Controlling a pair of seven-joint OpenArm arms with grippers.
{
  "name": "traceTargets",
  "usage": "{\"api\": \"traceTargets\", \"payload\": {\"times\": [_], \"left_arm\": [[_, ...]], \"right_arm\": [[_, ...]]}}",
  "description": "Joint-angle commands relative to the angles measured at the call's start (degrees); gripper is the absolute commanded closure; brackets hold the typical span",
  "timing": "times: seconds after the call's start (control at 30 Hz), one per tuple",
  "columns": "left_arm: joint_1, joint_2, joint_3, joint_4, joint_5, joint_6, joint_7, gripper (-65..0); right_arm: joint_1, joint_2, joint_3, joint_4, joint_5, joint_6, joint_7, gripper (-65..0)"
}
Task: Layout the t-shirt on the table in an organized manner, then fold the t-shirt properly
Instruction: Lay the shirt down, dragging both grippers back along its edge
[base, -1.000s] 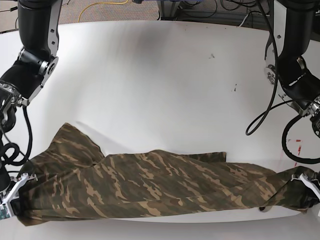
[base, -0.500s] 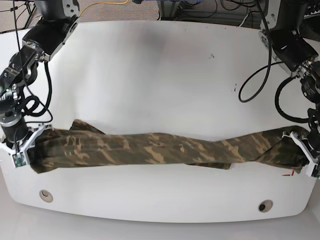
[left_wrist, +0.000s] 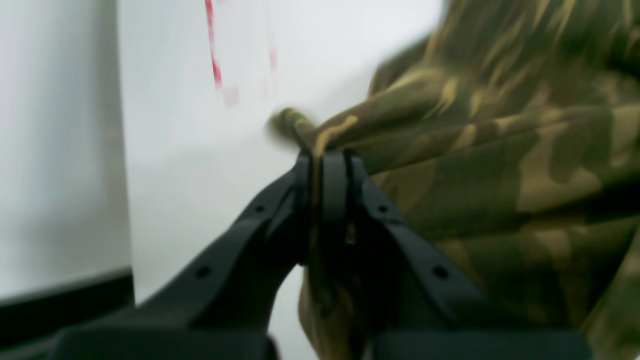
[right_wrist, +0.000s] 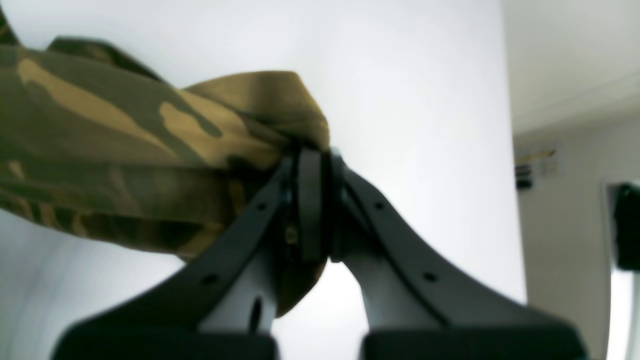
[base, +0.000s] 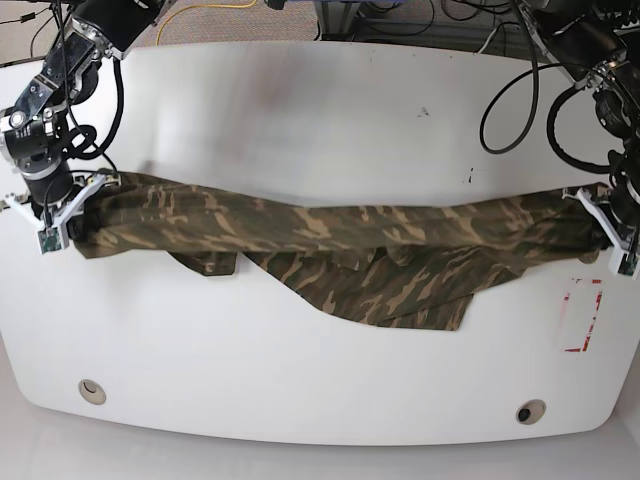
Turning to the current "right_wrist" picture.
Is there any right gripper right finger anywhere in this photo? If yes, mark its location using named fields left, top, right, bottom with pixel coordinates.
left=327, top=150, right=588, bottom=360

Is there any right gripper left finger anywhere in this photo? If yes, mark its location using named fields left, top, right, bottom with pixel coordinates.
left=54, top=148, right=326, bottom=360

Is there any camouflage t-shirt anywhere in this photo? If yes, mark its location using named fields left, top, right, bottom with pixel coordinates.
left=0, top=5, right=332, bottom=318

